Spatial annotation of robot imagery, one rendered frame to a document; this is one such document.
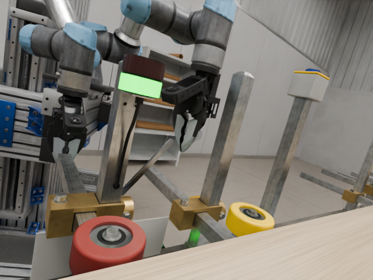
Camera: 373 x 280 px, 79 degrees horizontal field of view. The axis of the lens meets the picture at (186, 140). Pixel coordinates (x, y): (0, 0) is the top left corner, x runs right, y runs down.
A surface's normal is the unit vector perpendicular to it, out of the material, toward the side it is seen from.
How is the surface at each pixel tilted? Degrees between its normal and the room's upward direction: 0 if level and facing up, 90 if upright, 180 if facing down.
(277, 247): 0
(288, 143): 90
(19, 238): 0
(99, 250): 0
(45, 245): 90
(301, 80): 90
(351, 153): 90
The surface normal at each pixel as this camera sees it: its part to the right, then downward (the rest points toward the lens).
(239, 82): -0.81, -0.09
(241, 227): -0.62, 0.00
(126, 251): 0.23, -0.96
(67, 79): 0.02, 0.20
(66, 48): -0.25, 0.13
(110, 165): 0.54, 0.28
